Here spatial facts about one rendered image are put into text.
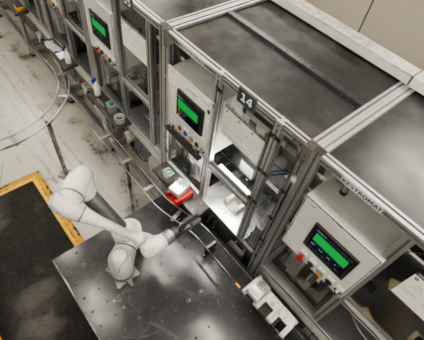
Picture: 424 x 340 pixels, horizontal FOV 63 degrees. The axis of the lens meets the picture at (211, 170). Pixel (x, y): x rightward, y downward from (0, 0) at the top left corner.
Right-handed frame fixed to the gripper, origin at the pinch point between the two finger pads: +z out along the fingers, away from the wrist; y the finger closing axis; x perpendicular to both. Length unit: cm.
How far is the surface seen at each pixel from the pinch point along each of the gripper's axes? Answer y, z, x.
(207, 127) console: 52, 20, 22
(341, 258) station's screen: 52, 18, -78
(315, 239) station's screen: 48, 18, -63
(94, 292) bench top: -44, -72, 14
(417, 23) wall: 1, 379, 51
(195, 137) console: 34, 20, 32
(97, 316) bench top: -44, -79, -1
